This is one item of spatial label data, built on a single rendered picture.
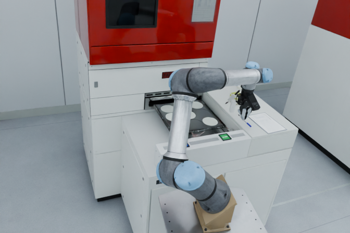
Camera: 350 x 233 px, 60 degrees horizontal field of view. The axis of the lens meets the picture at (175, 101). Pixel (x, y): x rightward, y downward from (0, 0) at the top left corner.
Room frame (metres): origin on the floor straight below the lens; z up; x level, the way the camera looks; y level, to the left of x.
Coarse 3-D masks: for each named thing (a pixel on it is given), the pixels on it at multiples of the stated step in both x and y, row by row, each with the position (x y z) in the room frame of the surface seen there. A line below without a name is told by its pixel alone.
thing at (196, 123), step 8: (168, 104) 1.84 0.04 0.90; (160, 112) 1.71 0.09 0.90; (168, 112) 1.73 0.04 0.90; (200, 112) 1.77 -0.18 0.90; (208, 112) 1.78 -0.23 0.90; (168, 120) 1.63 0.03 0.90; (192, 120) 1.66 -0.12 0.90; (200, 120) 1.67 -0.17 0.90; (192, 128) 1.56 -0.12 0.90; (200, 128) 1.57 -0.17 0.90
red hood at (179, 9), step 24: (96, 0) 1.65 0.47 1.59; (120, 0) 1.71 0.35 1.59; (144, 0) 1.76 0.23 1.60; (168, 0) 1.82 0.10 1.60; (192, 0) 1.88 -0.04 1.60; (216, 0) 1.95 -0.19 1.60; (96, 24) 1.64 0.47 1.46; (120, 24) 1.71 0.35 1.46; (144, 24) 1.77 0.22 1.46; (168, 24) 1.82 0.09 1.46; (192, 24) 1.89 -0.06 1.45; (216, 24) 1.97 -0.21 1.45; (96, 48) 1.64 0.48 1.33; (120, 48) 1.70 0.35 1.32; (144, 48) 1.76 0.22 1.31; (168, 48) 1.83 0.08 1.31; (192, 48) 1.90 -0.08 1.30
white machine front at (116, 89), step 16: (112, 64) 1.73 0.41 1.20; (128, 64) 1.77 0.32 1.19; (144, 64) 1.82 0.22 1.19; (160, 64) 1.86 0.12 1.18; (176, 64) 1.91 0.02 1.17; (192, 64) 1.96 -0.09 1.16; (96, 80) 1.69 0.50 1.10; (112, 80) 1.73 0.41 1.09; (128, 80) 1.77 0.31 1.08; (144, 80) 1.82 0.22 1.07; (160, 80) 1.87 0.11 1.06; (96, 96) 1.69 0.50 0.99; (112, 96) 1.73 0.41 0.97; (128, 96) 1.77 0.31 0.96; (144, 96) 1.82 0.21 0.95; (96, 112) 1.68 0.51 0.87; (112, 112) 1.73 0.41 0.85; (128, 112) 1.77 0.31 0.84
